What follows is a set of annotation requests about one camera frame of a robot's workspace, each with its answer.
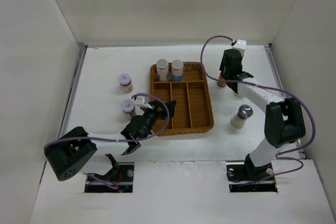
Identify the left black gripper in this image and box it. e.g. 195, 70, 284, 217
141, 100, 175, 141

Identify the red sauce bottle yellow cap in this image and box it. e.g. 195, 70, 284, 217
217, 72, 227, 88

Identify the purple label spice jar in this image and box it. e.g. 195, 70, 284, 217
156, 59, 169, 82

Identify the blue label spice jar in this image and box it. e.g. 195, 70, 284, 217
171, 60, 184, 81

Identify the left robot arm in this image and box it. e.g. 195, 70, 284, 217
44, 96, 177, 182

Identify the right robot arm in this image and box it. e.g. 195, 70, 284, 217
219, 48, 306, 182

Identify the brown wicker divided tray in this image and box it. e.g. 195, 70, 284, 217
150, 62, 214, 136

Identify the white bottle black cap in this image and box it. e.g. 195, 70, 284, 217
234, 92, 244, 98

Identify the red label jar near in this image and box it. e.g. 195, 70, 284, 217
121, 99, 136, 119

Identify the red label jar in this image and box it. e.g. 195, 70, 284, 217
118, 73, 133, 93
121, 99, 136, 119

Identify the red label jar far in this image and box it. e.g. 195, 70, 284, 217
118, 73, 133, 93

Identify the white shaker silver cap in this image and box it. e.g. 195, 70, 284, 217
231, 104, 254, 129

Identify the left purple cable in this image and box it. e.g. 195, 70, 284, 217
43, 93, 170, 190

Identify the purple cable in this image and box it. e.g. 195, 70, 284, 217
200, 35, 317, 184
43, 93, 170, 190

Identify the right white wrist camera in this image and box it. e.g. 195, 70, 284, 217
231, 39, 247, 56

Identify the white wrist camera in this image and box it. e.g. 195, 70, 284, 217
134, 95, 148, 108
231, 39, 247, 56

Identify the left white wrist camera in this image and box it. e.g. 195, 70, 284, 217
134, 95, 148, 108

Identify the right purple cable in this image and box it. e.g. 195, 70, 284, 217
200, 35, 317, 184

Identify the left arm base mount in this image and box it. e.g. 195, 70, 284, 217
84, 154, 135, 194

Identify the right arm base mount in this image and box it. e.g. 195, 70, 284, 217
226, 162, 278, 193

